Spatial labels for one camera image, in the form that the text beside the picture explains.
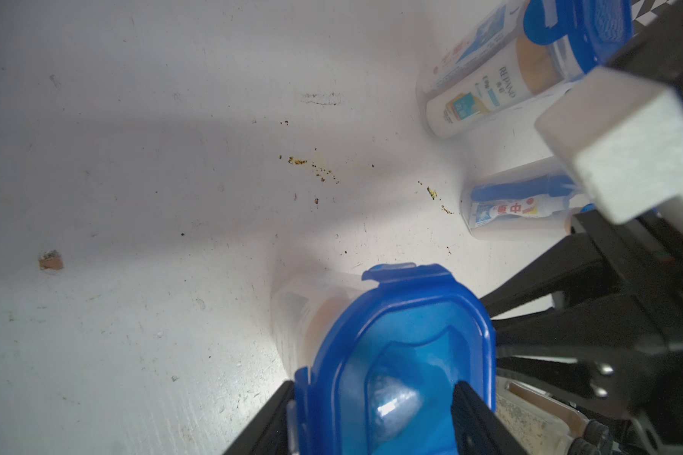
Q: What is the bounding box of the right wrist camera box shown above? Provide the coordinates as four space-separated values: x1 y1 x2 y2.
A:
535 67 683 235

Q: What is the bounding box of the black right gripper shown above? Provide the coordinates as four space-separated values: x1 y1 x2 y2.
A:
481 210 683 454

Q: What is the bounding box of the blue toothbrush case front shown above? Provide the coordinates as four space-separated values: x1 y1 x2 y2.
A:
471 174 578 203

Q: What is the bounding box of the blue lid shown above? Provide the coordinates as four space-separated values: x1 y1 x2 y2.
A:
523 0 634 81
294 264 496 454

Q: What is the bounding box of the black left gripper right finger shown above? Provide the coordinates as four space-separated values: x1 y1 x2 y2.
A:
451 381 527 455

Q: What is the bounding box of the small toothpaste tube front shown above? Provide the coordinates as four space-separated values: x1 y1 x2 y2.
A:
471 195 573 228

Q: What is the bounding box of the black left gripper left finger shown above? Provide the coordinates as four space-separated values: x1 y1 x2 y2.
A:
224 380 295 455

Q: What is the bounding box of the tall clear container back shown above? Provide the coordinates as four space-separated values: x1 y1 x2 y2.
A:
415 1 584 138

